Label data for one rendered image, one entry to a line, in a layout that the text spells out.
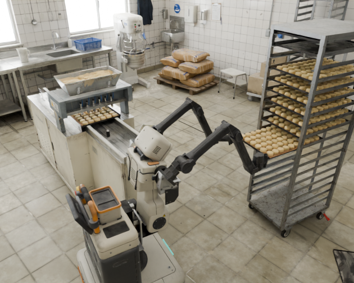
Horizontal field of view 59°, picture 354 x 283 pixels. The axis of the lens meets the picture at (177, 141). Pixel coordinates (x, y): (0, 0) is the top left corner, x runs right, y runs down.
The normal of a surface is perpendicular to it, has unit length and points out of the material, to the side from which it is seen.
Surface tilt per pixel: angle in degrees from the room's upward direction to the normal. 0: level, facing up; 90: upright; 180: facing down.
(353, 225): 0
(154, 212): 90
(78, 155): 90
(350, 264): 0
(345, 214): 0
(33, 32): 90
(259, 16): 90
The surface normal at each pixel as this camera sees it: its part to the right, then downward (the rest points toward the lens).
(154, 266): 0.00, -0.87
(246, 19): -0.71, 0.35
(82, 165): 0.61, 0.39
